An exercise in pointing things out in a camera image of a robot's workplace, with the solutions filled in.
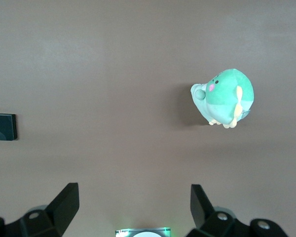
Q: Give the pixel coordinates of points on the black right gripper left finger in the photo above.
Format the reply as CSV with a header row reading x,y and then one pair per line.
x,y
61,205

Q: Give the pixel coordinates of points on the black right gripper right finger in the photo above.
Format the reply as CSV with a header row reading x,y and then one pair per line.
x,y
202,207

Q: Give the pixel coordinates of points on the dark teal block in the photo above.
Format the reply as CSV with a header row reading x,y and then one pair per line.
x,y
2,126

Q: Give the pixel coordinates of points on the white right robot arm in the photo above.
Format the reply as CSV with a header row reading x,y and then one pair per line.
x,y
146,235

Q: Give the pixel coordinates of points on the green dinosaur plush toy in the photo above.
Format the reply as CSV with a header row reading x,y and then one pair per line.
x,y
224,93

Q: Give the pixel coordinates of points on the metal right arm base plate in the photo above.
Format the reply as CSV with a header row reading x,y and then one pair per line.
x,y
122,232

